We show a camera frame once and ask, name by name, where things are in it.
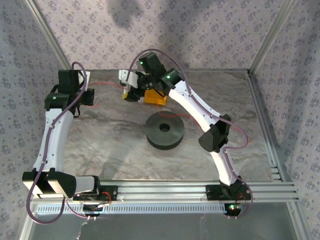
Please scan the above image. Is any red cable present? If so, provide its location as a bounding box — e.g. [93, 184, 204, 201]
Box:
[86, 81, 252, 145]

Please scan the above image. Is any black cable spool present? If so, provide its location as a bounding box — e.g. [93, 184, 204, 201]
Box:
[145, 111, 186, 151]

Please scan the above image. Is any yellow plastic bin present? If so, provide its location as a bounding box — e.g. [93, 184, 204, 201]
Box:
[144, 89, 168, 106]

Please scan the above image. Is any aluminium frame rail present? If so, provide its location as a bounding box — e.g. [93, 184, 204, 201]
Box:
[246, 69, 297, 185]
[86, 68, 251, 74]

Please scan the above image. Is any aluminium frame post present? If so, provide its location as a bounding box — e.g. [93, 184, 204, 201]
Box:
[23, 0, 76, 78]
[247, 0, 298, 75]

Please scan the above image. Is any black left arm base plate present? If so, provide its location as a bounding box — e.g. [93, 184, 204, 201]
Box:
[72, 184, 118, 202]

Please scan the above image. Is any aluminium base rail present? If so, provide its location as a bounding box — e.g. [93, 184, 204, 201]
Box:
[27, 179, 300, 203]

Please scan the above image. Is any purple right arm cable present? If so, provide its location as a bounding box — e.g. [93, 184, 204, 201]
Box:
[126, 48, 254, 221]

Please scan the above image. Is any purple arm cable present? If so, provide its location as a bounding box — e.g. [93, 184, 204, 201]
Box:
[126, 48, 254, 221]
[26, 61, 92, 225]

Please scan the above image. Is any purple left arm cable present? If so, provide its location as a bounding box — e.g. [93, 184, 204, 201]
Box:
[26, 61, 92, 225]

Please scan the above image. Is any white slotted cable duct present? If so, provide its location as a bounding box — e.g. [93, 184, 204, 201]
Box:
[36, 203, 227, 215]

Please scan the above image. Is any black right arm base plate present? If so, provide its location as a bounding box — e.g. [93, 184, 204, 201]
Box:
[206, 184, 252, 201]

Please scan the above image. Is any aluminium frame leg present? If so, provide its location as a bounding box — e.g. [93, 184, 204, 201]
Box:
[18, 199, 38, 240]
[286, 201, 312, 240]

